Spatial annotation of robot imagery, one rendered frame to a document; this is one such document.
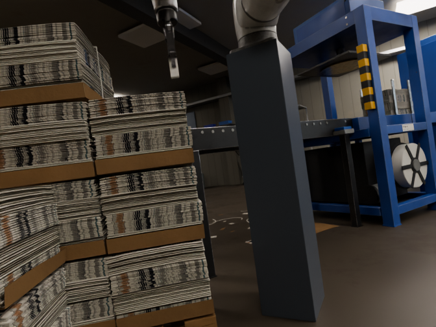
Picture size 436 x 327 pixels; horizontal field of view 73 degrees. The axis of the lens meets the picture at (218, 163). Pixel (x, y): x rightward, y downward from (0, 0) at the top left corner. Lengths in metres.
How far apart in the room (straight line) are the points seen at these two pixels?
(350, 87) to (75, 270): 7.08
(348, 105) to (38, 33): 6.92
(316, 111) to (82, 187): 6.94
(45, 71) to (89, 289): 0.64
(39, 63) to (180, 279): 0.75
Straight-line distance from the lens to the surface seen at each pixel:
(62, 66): 1.00
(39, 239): 0.86
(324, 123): 2.21
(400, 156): 2.59
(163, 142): 0.91
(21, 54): 1.06
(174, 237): 0.92
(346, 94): 7.53
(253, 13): 1.16
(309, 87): 7.69
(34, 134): 0.99
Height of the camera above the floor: 0.59
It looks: level
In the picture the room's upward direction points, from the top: 8 degrees counter-clockwise
